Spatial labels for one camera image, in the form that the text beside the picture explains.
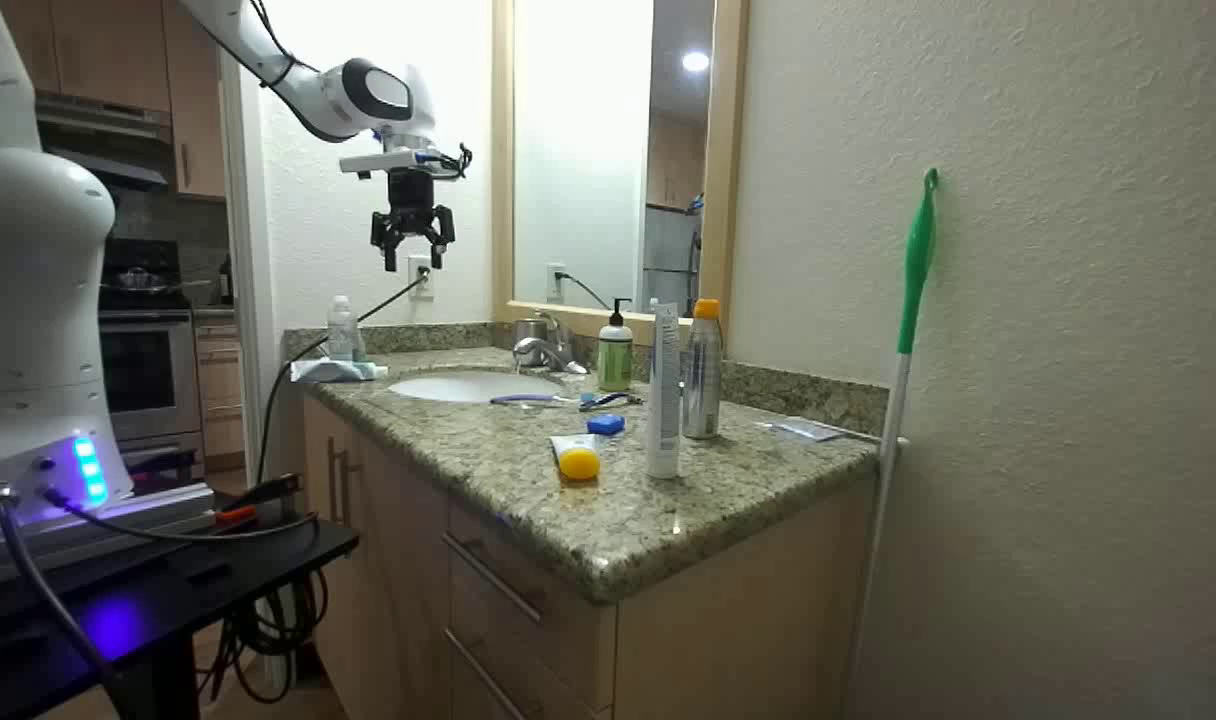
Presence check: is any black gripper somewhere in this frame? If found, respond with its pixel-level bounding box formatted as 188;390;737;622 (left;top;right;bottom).
374;170;457;272

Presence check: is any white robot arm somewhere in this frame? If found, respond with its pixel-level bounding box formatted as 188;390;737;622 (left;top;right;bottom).
0;0;472;509

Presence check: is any clear plastic bottle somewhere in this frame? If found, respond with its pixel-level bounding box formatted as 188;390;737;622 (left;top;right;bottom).
323;296;355;361

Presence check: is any white oval sink basin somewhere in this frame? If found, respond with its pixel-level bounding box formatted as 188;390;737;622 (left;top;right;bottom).
394;367;562;402

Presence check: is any chrome sink faucet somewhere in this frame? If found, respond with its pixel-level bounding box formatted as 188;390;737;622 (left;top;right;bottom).
513;310;584;377

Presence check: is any wood framed mirror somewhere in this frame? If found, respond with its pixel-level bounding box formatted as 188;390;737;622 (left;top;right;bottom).
493;0;751;330

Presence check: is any green soap pump bottle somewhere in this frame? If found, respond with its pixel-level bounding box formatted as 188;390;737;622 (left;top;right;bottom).
596;309;631;390

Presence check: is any tall white tube bottle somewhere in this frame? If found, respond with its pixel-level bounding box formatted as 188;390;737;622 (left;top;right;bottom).
647;299;679;481

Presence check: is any blue bottle cap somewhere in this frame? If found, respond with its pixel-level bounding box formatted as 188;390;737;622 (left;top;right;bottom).
588;413;624;436

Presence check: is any kitchen oven stove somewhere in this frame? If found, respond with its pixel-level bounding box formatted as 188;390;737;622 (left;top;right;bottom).
99;240;206;452

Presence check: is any white tube yellow cap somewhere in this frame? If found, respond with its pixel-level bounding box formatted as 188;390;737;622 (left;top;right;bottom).
553;436;601;483

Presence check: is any silver spray can orange cap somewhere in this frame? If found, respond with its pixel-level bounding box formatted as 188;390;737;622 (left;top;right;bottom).
684;296;722;439

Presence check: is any orange black clamp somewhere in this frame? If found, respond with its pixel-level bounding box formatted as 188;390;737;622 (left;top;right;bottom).
212;475;299;530

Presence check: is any wooden vanity cabinet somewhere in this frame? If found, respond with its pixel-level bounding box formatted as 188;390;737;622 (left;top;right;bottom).
306;388;878;720

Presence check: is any clear plastic packet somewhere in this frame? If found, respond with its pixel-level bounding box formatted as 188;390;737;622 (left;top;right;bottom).
759;417;843;444

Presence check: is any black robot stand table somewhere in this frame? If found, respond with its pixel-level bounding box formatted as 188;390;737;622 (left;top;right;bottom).
0;525;355;720

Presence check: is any black cable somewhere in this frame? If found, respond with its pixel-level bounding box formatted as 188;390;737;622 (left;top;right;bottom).
250;272;432;491

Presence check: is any wall power outlet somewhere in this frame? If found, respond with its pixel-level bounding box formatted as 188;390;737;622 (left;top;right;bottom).
408;253;435;299

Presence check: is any green white mop handle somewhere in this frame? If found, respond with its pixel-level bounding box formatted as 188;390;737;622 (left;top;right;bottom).
842;169;941;714

